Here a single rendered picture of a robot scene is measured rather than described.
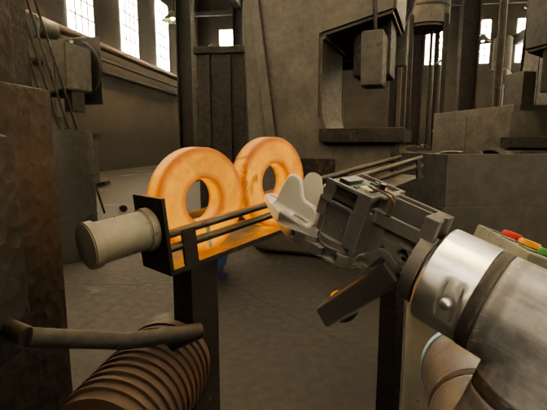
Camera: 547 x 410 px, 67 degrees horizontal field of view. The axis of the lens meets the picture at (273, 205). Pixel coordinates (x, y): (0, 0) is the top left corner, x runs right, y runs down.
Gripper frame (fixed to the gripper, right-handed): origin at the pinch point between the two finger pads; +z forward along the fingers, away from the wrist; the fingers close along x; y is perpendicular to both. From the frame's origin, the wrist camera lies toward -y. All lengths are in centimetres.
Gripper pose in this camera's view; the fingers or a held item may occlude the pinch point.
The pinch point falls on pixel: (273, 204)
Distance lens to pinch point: 51.0
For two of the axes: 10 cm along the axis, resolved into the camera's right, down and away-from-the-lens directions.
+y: 2.3, -9.1, -3.5
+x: -6.7, 1.1, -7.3
